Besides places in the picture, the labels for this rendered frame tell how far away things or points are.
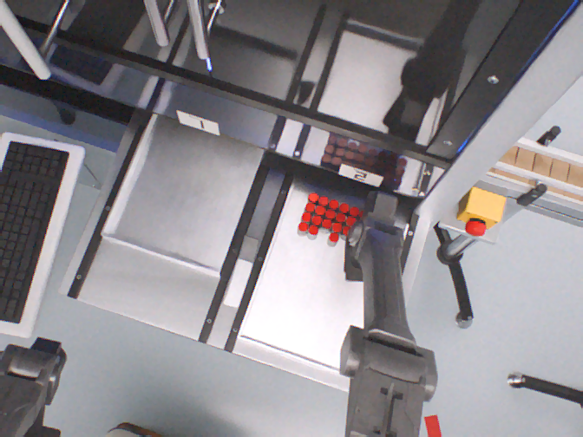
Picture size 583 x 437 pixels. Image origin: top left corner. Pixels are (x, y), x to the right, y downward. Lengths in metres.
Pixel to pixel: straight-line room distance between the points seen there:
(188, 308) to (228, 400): 0.90
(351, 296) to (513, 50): 0.72
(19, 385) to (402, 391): 0.47
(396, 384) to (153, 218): 0.81
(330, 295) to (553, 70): 0.73
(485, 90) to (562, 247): 1.65
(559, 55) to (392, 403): 0.43
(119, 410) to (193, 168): 1.07
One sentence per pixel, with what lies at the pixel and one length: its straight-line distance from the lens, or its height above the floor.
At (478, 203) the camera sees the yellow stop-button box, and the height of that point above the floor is 1.03.
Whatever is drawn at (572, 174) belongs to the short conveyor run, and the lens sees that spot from 1.55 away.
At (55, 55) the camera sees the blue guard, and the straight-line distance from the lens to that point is 1.35.
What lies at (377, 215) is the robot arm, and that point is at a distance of 1.18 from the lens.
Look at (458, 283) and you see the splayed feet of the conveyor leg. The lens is 2.27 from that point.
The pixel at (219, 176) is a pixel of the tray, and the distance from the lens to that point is 1.46.
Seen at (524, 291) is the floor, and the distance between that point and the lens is 2.46.
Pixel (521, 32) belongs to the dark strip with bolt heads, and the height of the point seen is 1.61.
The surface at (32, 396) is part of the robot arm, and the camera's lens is 0.91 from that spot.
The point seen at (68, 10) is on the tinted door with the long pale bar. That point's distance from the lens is 1.18.
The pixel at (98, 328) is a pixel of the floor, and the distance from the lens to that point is 2.35.
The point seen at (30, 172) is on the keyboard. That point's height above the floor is 0.82.
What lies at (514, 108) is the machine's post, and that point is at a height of 1.45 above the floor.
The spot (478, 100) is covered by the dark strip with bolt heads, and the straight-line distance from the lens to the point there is 0.96.
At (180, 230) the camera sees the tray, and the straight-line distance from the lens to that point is 1.44.
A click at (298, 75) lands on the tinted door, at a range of 1.05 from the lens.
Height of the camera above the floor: 2.27
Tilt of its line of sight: 75 degrees down
